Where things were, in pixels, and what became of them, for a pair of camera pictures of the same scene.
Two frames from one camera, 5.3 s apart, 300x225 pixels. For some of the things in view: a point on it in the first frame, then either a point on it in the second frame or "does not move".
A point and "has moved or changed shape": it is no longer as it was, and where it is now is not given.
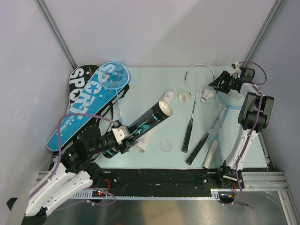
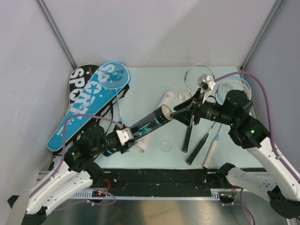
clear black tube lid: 166,146 does not move
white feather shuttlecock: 183,96 does not move
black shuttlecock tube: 161,110 has moved or changed shape
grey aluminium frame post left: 43,8 does not move
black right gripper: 225,76 → 182,116
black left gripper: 126,146 does not move
